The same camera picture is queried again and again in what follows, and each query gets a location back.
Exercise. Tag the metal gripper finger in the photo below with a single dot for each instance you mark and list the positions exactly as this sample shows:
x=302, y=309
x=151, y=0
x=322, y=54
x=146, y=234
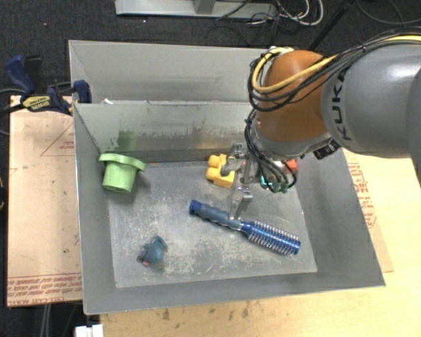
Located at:
x=233, y=163
x=241, y=198

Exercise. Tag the yellow toy block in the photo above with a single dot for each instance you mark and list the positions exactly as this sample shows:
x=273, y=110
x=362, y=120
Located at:
x=215, y=174

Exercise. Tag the blue hairbrush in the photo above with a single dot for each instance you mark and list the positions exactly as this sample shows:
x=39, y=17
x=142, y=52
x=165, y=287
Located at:
x=231, y=221

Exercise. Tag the small orange object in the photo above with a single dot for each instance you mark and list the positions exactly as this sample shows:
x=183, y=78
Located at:
x=292, y=165

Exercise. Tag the grey metal bin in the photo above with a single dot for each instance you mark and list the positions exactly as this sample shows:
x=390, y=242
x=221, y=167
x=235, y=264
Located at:
x=196, y=258

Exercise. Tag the dark blue toy bird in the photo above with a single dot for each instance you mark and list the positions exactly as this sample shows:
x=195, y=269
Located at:
x=153, y=253

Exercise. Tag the green flanged cup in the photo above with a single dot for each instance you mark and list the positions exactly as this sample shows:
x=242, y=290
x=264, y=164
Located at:
x=121, y=174

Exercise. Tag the brown cardboard board, red print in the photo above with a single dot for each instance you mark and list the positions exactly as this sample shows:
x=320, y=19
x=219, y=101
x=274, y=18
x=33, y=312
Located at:
x=42, y=202

